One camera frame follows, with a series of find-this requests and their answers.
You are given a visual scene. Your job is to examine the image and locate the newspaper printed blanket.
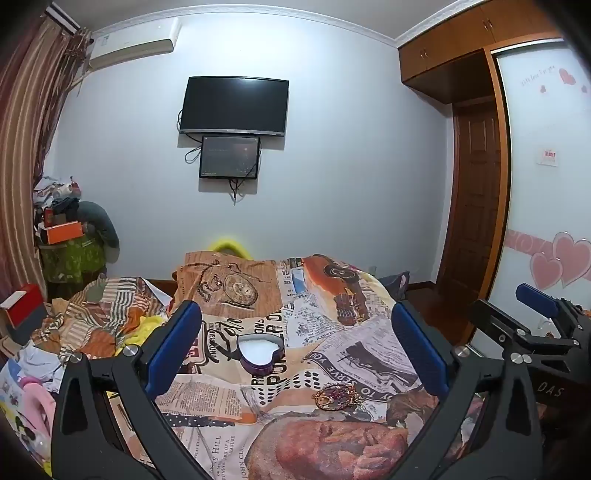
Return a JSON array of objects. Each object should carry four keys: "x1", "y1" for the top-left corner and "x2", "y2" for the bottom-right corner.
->
[{"x1": 104, "y1": 251, "x2": 485, "y2": 480}]

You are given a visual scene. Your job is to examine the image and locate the small black wall monitor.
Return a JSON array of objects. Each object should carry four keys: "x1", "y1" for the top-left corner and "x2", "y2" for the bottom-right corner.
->
[{"x1": 199, "y1": 135, "x2": 260, "y2": 180}]

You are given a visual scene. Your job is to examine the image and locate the white cloth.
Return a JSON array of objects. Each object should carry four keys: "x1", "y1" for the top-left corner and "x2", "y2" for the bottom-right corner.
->
[{"x1": 16, "y1": 340, "x2": 66, "y2": 393}]

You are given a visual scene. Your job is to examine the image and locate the wooden overhead cabinet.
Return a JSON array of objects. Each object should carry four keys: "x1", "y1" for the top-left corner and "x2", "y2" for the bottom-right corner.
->
[{"x1": 396, "y1": 0, "x2": 591, "y2": 106}]

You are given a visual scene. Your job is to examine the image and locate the yellow ring-shaped object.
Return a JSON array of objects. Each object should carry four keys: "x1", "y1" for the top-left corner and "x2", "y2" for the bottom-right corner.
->
[{"x1": 209, "y1": 236, "x2": 254, "y2": 260}]

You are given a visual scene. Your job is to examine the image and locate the green patterned cloth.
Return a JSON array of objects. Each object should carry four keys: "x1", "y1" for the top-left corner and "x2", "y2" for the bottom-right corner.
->
[{"x1": 39, "y1": 235, "x2": 108, "y2": 283}]

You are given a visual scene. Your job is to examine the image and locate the wall-mounted black television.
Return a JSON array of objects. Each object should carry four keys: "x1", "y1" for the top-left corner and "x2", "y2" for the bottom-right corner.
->
[{"x1": 179, "y1": 76, "x2": 290, "y2": 138}]

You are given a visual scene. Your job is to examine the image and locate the brown striped curtain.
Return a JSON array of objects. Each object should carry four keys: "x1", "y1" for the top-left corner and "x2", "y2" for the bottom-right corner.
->
[{"x1": 0, "y1": 14, "x2": 95, "y2": 319}]

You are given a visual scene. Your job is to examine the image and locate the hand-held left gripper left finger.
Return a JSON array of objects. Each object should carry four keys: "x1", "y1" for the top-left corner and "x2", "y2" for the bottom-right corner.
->
[{"x1": 50, "y1": 300, "x2": 208, "y2": 480}]

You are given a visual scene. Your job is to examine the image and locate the red box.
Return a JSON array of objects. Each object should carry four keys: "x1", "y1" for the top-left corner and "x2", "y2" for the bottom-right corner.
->
[{"x1": 0, "y1": 283, "x2": 45, "y2": 346}]

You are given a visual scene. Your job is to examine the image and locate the black television cable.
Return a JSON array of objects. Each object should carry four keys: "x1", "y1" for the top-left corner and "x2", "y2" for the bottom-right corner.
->
[{"x1": 176, "y1": 108, "x2": 202, "y2": 163}]

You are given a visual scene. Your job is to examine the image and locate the pink cloth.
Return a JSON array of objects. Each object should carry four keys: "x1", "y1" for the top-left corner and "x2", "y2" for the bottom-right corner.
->
[{"x1": 16, "y1": 376, "x2": 57, "y2": 437}]

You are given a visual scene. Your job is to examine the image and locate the wooden bed frame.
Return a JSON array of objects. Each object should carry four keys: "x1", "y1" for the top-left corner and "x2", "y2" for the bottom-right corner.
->
[{"x1": 147, "y1": 277, "x2": 177, "y2": 298}]

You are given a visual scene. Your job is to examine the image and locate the orange box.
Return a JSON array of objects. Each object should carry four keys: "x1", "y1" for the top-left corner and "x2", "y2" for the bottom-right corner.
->
[{"x1": 45, "y1": 220, "x2": 85, "y2": 246}]

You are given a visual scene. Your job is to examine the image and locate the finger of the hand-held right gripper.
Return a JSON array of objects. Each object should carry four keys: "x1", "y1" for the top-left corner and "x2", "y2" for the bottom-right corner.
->
[
  {"x1": 516, "y1": 283, "x2": 583, "y2": 325},
  {"x1": 468, "y1": 299, "x2": 581, "y2": 365}
]

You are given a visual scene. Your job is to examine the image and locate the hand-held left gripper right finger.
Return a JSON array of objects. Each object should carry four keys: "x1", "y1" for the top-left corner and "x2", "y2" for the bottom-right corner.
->
[{"x1": 374, "y1": 300, "x2": 544, "y2": 480}]

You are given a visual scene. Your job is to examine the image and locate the purple heart-shaped jewelry box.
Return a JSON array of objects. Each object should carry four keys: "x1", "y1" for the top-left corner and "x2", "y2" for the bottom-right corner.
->
[{"x1": 237, "y1": 335, "x2": 286, "y2": 377}]

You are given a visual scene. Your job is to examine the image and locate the orange striped quilt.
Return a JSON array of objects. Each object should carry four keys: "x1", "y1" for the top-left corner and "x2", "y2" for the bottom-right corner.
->
[{"x1": 39, "y1": 276, "x2": 172, "y2": 361}]

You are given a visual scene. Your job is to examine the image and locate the gold and red bracelet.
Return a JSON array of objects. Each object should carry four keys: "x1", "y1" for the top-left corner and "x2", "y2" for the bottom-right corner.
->
[{"x1": 313, "y1": 384, "x2": 360, "y2": 411}]

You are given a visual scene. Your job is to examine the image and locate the pile of clutter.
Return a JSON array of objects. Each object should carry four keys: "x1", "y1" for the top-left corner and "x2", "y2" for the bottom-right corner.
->
[{"x1": 31, "y1": 174, "x2": 85, "y2": 228}]

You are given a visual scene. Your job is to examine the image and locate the yellow cloth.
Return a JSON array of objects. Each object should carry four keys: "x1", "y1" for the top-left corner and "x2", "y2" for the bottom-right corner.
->
[{"x1": 115, "y1": 314, "x2": 172, "y2": 357}]

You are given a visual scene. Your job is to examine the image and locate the white air conditioner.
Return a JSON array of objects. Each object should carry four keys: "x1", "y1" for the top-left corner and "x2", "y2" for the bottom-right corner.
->
[{"x1": 88, "y1": 18, "x2": 183, "y2": 71}]

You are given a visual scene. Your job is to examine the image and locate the dark blue cloth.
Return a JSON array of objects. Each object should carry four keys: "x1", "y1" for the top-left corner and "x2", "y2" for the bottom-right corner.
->
[{"x1": 382, "y1": 271, "x2": 411, "y2": 292}]

